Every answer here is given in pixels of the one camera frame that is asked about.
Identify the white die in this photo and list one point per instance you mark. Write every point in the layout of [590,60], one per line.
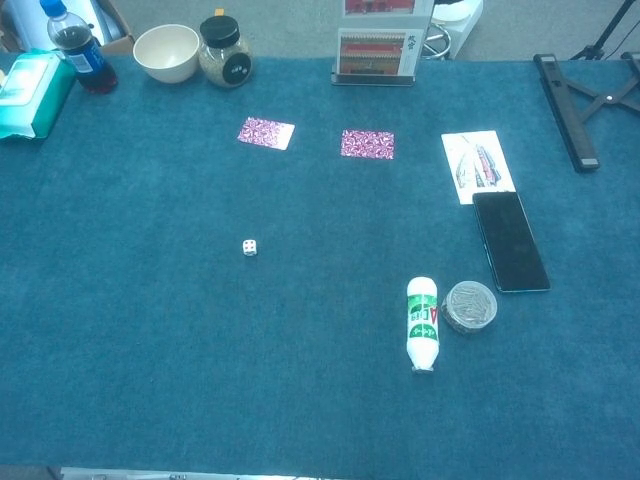
[250,247]

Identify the magenta patterned playing card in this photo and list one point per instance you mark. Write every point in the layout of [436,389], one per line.
[367,144]
[265,133]

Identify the teal felt table mat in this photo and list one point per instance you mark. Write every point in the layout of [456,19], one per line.
[300,360]

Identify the white bottle green label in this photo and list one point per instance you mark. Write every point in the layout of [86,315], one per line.
[423,325]

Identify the round clear clip box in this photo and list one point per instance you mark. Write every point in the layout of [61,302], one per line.
[469,307]

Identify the white illustrated postcard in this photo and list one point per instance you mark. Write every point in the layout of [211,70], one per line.
[470,155]

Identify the black smartphone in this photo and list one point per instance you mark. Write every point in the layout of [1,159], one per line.
[510,242]

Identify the postcard display stand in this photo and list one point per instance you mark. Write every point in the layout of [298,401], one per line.
[372,52]

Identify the glass jar black lid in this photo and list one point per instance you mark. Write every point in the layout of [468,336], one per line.
[220,62]

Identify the cream bowl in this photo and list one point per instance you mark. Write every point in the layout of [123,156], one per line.
[167,60]

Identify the chrome stool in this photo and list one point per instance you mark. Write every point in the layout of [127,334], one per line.
[446,40]

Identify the black folding stand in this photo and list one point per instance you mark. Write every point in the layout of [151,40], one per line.
[565,110]

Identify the cardboard box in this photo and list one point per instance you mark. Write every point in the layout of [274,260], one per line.
[122,42]

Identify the cola bottle blue label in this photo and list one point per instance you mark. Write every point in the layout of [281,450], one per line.
[82,55]

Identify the green wet wipes pack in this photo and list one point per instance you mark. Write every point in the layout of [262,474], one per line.
[30,95]

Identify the black tripod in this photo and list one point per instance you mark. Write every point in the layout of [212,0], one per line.
[613,25]

